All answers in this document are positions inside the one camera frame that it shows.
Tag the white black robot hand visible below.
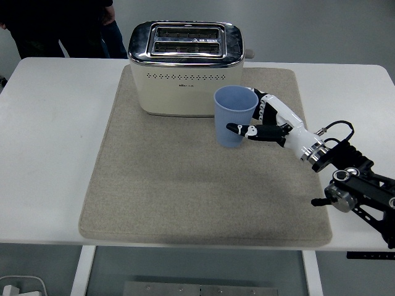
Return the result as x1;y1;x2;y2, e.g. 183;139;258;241
226;88;325;161

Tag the grey metal plate with screws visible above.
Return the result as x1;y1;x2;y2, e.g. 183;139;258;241
122;281;281;296

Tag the white table leg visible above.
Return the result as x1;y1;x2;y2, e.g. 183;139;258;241
301;250;324;296
70;245;97;296

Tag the person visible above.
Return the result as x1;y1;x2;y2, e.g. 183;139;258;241
0;0;128;60

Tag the black table control panel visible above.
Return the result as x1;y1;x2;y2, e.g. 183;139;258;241
346;251;395;260

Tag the light blue plastic cup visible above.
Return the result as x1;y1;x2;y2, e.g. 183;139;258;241
214;85;259;149

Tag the beige fabric table mat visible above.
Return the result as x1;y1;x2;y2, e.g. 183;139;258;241
78;66;333;247

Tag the cream chrome toaster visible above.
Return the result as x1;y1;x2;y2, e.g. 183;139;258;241
127;20;256;118

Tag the white power strip box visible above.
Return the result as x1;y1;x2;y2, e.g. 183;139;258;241
0;274;48;296

